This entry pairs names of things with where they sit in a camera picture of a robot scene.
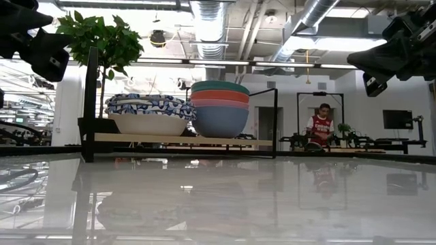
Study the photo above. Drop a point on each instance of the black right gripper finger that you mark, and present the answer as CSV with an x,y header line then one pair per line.
x,y
373,85
385,59

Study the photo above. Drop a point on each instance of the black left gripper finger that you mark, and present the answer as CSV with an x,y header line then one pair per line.
x,y
13,30
47,54

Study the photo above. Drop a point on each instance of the blue patterned paper bowl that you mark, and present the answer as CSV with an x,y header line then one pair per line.
x,y
143,96
150,126
160,105

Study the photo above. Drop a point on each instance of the teal plastic bowl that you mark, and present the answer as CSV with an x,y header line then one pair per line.
x,y
219,85

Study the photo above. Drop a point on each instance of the orange plastic bowl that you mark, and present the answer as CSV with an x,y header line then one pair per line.
x,y
219,96

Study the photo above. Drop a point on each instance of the pink plastic bowl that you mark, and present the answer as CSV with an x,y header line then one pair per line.
x,y
219,103

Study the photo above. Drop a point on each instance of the blue plastic bowl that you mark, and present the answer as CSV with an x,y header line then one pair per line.
x,y
219,122

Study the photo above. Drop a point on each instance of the black monitor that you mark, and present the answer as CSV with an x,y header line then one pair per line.
x,y
398,119

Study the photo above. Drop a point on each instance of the small green plant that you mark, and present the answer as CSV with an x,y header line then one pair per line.
x,y
344,127

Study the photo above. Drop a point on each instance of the green leafy plant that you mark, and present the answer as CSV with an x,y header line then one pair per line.
x,y
102,41

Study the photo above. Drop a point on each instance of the black background workbench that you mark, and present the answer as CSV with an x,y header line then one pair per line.
x,y
391,141

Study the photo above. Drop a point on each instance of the white pillar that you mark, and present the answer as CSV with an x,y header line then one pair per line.
x,y
68,112

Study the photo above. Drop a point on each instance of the person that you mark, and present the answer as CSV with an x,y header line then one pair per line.
x,y
320,127

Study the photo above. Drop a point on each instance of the long ceiling light strip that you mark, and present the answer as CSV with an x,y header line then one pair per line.
x,y
282,64

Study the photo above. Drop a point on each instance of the black ceiling dome fixture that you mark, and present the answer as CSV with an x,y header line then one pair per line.
x,y
158,38

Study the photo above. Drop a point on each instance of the black metal gantry frame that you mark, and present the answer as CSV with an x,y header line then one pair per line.
x,y
320,93

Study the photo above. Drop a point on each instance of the silver ventilation duct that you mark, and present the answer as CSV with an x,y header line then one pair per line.
x,y
209,27
313,13

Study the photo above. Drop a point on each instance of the black metal table frame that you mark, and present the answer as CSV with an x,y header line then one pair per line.
x,y
41,150

